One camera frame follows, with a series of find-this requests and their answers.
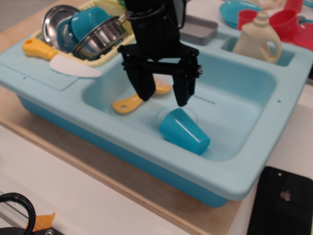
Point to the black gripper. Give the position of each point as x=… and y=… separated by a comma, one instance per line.
x=158, y=50

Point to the blue plastic cup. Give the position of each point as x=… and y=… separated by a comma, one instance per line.
x=180, y=129

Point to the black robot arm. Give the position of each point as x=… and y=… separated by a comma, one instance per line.
x=151, y=7

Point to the red plastic cup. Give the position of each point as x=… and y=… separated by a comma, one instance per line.
x=245, y=16

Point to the tall red cup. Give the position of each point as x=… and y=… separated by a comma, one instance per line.
x=295, y=5

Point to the yellow dish brush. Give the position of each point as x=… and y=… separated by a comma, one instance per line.
x=131, y=103

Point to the pale yellow dish rack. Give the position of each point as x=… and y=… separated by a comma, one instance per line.
x=113, y=8

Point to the grey faucet base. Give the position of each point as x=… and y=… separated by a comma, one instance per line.
x=198, y=31

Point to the stainless steel pot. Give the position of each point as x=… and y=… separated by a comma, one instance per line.
x=101, y=39

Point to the light blue toy sink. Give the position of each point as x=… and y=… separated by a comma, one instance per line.
x=242, y=104

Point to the green toy vegetable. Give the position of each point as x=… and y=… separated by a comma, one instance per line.
x=122, y=3

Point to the cream detergent bottle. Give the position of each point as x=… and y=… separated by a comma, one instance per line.
x=259, y=40

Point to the blue plate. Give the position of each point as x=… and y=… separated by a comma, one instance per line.
x=230, y=9

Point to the blue bowl in rack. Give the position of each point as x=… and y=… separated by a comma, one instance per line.
x=83, y=22

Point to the cream toy object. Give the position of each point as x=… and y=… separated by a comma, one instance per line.
x=268, y=4

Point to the red plastic bowl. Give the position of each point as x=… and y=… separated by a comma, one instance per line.
x=285, y=23

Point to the red plate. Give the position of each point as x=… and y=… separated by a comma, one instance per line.
x=304, y=36

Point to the plywood board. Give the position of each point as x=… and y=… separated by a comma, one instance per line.
x=92, y=191

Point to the black smartphone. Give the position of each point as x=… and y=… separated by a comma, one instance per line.
x=283, y=204

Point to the orange tape piece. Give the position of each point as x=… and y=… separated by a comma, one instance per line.
x=43, y=222

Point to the yellow handled toy knife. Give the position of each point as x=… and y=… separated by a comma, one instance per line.
x=33, y=47

